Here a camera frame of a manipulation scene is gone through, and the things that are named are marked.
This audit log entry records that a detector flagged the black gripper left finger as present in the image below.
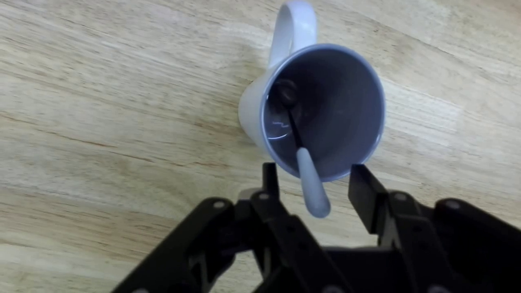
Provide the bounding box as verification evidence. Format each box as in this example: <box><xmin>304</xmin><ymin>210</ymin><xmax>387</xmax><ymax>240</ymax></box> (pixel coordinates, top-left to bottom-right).
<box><xmin>110</xmin><ymin>163</ymin><xmax>353</xmax><ymax>293</ymax></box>

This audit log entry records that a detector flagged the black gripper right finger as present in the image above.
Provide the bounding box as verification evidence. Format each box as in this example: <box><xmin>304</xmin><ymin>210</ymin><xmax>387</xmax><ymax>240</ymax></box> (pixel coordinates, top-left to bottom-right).
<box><xmin>348</xmin><ymin>165</ymin><xmax>521</xmax><ymax>293</ymax></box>

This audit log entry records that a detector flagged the white handled spoon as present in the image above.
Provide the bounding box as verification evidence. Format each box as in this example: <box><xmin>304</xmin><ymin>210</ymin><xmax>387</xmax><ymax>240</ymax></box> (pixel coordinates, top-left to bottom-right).
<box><xmin>273</xmin><ymin>78</ymin><xmax>330</xmax><ymax>218</ymax></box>

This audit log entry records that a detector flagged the white ceramic mug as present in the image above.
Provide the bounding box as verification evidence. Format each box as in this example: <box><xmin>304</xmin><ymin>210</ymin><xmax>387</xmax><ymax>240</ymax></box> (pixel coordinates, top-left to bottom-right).
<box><xmin>237</xmin><ymin>0</ymin><xmax>385</xmax><ymax>181</ymax></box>

